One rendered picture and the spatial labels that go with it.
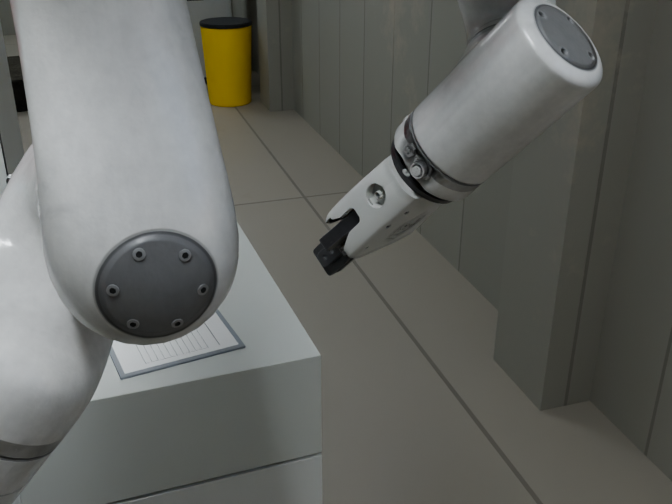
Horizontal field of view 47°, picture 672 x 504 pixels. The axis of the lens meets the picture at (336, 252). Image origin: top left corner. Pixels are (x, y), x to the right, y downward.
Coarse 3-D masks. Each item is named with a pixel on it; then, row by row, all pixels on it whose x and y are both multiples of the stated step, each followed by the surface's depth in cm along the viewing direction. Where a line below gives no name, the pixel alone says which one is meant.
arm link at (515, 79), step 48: (528, 0) 56; (480, 48) 58; (528, 48) 54; (576, 48) 56; (432, 96) 62; (480, 96) 57; (528, 96) 55; (576, 96) 56; (432, 144) 61; (480, 144) 59; (528, 144) 61
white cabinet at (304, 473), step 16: (272, 464) 96; (288, 464) 97; (304, 464) 98; (320, 464) 99; (208, 480) 94; (224, 480) 94; (240, 480) 95; (256, 480) 96; (272, 480) 97; (288, 480) 98; (304, 480) 99; (320, 480) 100; (144, 496) 91; (160, 496) 92; (176, 496) 93; (192, 496) 94; (208, 496) 94; (224, 496) 95; (240, 496) 96; (256, 496) 97; (272, 496) 98; (288, 496) 99; (304, 496) 100; (320, 496) 101
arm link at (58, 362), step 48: (0, 240) 55; (0, 288) 54; (48, 288) 56; (0, 336) 52; (48, 336) 54; (96, 336) 58; (0, 384) 51; (48, 384) 52; (96, 384) 57; (0, 432) 52; (48, 432) 54
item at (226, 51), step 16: (208, 32) 534; (224, 32) 531; (240, 32) 535; (208, 48) 540; (224, 48) 536; (240, 48) 540; (208, 64) 546; (224, 64) 541; (240, 64) 545; (208, 80) 554; (224, 80) 546; (240, 80) 550; (224, 96) 552; (240, 96) 555
